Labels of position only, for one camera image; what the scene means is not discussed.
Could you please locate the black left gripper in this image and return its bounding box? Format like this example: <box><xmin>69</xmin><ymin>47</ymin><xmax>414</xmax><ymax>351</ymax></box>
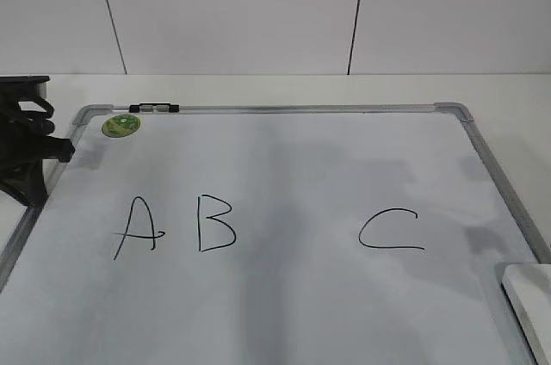
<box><xmin>1</xmin><ymin>75</ymin><xmax>74</xmax><ymax>207</ymax></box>

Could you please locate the white board eraser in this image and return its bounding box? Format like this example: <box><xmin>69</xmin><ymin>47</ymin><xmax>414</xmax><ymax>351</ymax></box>
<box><xmin>495</xmin><ymin>263</ymin><xmax>550</xmax><ymax>364</ymax></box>

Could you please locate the round green magnet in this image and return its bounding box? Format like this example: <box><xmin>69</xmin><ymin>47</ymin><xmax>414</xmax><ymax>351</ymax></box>
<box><xmin>102</xmin><ymin>114</ymin><xmax>141</xmax><ymax>139</ymax></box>

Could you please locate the black and silver board clip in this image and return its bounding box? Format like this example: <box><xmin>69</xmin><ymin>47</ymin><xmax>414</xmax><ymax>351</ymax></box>
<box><xmin>128</xmin><ymin>102</ymin><xmax>180</xmax><ymax>114</ymax></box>

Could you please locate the white board with grey frame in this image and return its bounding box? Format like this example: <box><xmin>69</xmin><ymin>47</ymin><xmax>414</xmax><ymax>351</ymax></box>
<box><xmin>1</xmin><ymin>104</ymin><xmax>550</xmax><ymax>364</ymax></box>

